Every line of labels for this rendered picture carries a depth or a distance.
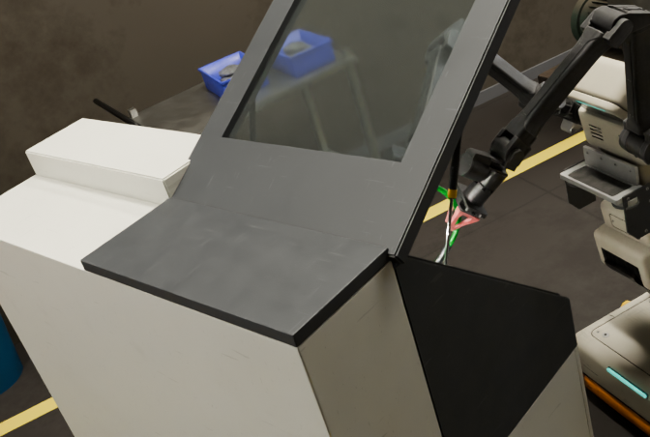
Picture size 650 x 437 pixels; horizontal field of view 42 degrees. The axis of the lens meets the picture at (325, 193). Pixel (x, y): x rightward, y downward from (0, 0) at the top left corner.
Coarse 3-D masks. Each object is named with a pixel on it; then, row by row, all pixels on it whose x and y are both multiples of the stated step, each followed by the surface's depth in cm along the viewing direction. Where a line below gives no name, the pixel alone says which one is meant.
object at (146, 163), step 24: (96, 120) 263; (48, 144) 255; (72, 144) 249; (96, 144) 244; (120, 144) 238; (144, 144) 233; (168, 144) 228; (192, 144) 223; (48, 168) 251; (72, 168) 240; (96, 168) 230; (120, 168) 223; (144, 168) 218; (168, 168) 214; (120, 192) 228; (144, 192) 219; (168, 192) 211
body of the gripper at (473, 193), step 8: (472, 184) 210; (480, 184) 208; (464, 192) 212; (472, 192) 210; (480, 192) 209; (488, 192) 209; (464, 200) 210; (472, 200) 210; (480, 200) 210; (472, 208) 208; (480, 208) 211; (480, 216) 210
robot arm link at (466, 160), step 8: (472, 152) 203; (480, 152) 204; (488, 152) 210; (512, 152) 203; (520, 152) 203; (464, 160) 204; (472, 160) 202; (480, 160) 203; (488, 160) 204; (496, 160) 204; (512, 160) 203; (520, 160) 204; (464, 168) 203; (472, 168) 202; (480, 168) 203; (488, 168) 205; (512, 168) 205; (464, 176) 204; (472, 176) 204; (480, 176) 204
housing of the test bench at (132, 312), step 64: (64, 192) 240; (0, 256) 232; (64, 256) 205; (128, 256) 190; (192, 256) 181; (256, 256) 174; (320, 256) 167; (384, 256) 163; (64, 320) 225; (128, 320) 195; (192, 320) 171; (256, 320) 154; (320, 320) 152; (384, 320) 166; (64, 384) 257; (128, 384) 218; (192, 384) 189; (256, 384) 167; (320, 384) 155; (384, 384) 169
